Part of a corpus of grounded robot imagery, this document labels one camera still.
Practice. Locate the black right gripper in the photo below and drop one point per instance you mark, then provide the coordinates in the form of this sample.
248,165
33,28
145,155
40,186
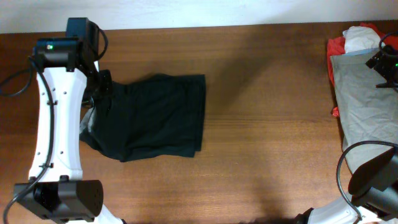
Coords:
390,56

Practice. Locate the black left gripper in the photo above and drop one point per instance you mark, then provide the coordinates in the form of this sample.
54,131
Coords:
107,76

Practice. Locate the black shorts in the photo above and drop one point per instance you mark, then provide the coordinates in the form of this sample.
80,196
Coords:
162,115

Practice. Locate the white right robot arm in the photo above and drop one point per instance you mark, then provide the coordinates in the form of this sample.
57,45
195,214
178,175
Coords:
372,191

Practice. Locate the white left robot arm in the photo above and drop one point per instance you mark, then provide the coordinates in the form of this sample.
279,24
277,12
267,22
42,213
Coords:
68,77

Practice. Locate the white garment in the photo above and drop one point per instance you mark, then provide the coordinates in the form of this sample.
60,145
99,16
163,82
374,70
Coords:
358,38

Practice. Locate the red garment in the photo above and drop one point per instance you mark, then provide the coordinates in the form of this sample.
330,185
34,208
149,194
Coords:
336,47

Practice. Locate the grey trousers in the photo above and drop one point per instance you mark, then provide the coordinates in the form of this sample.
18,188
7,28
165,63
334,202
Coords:
367,113

